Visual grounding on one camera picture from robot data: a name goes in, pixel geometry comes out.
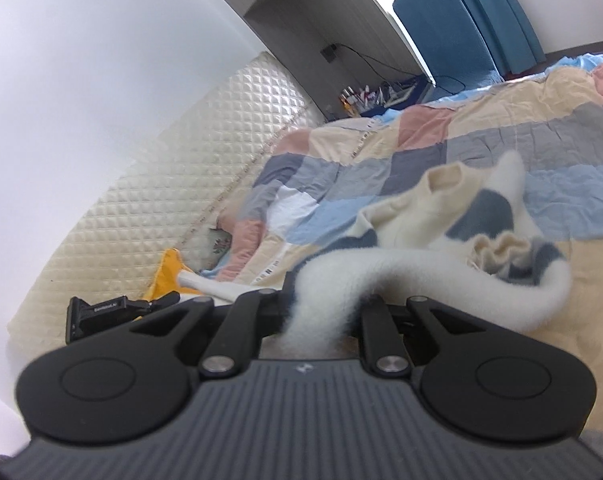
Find cream striped fleece sweater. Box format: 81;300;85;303
278;151;571;359

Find yellow cloth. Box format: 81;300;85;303
142;248;201;301

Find cream quilted headboard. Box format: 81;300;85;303
8;52;324;356

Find patchwork quilt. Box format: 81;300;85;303
217;54;603;431

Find bedside clutter bottles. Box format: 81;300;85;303
339;77;429;117

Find blue upholstered chair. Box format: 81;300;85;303
393;0;502;101

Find grey bedside shelf unit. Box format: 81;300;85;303
224;0;424;120

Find black power cable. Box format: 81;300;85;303
331;41;463;97

